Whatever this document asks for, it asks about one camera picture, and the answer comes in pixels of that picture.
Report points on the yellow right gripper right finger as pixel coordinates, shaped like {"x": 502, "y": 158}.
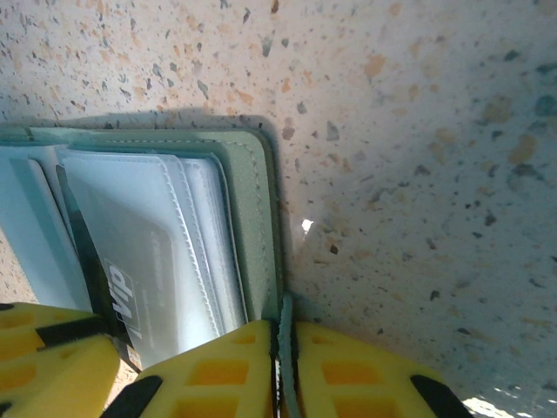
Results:
{"x": 357, "y": 374}

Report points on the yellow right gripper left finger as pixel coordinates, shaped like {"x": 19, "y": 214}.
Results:
{"x": 217, "y": 374}

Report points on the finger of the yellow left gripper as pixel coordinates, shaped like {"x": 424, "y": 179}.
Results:
{"x": 65, "y": 331}
{"x": 56, "y": 383}

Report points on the black VIP card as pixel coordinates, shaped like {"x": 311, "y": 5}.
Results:
{"x": 91, "y": 270}

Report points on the green card holder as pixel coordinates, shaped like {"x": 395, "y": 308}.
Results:
{"x": 248, "y": 209}

